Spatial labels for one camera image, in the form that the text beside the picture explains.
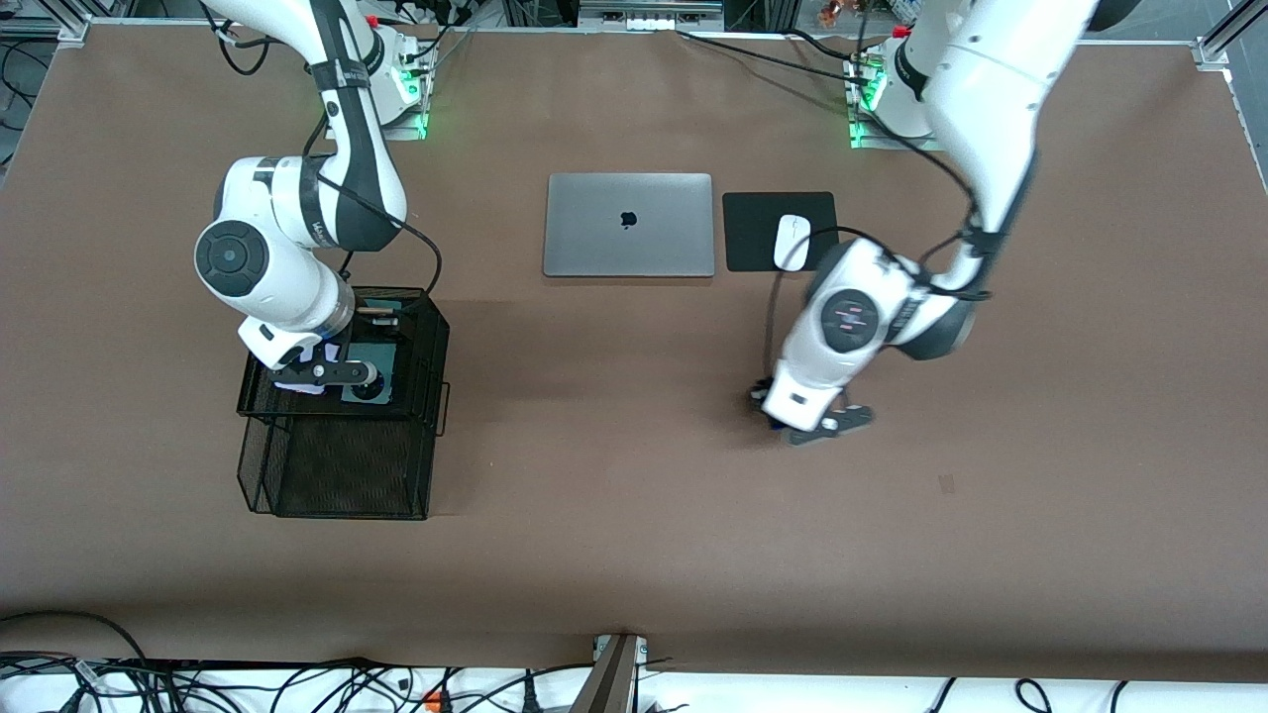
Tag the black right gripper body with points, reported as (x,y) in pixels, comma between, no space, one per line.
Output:
(370,324)

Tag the green phone round camera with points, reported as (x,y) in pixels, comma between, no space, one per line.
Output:
(381,361)

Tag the lavender flip phone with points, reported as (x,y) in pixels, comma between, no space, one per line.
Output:
(325,353)

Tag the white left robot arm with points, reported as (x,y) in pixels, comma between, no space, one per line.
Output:
(991,99)

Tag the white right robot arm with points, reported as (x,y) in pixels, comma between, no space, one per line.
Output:
(297,287)

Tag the white computer mouse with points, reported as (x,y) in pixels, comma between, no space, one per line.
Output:
(790,238)

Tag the black mouse pad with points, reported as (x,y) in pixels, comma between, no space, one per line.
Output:
(753,233)

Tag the silver laptop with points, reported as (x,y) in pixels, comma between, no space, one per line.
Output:
(628,243)

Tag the grey power strip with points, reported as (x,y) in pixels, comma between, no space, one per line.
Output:
(649,12)

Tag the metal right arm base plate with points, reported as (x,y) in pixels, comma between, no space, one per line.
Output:
(411,124)

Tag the metal table bracket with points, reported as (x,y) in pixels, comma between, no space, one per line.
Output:
(614,678)

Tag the aluminium frame corner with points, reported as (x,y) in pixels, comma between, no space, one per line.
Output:
(1214,51)
(75,28)

